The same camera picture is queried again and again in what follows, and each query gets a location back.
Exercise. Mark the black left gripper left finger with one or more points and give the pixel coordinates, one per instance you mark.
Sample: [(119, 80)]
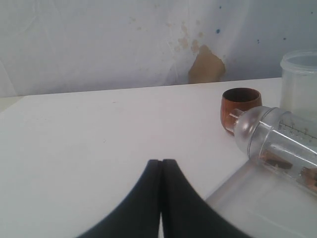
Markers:
[(138, 215)]

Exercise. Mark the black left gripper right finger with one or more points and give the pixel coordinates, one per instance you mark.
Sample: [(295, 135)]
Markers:
[(184, 213)]

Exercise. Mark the brown wooden cup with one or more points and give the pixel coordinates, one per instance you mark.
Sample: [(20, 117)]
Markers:
[(235, 101)]

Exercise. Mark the clear plastic shaker body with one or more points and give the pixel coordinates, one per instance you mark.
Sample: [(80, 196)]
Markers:
[(294, 140)]

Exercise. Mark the clear plastic shaker lid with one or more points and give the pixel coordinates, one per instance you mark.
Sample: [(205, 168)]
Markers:
[(253, 126)]

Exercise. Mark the white rectangular tray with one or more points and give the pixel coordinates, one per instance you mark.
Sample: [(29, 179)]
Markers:
[(266, 205)]

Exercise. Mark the reddish brown cube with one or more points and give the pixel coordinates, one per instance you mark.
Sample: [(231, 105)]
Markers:
[(276, 161), (309, 176)]

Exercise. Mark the translucent plastic container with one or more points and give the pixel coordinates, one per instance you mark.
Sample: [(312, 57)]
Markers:
[(299, 83)]

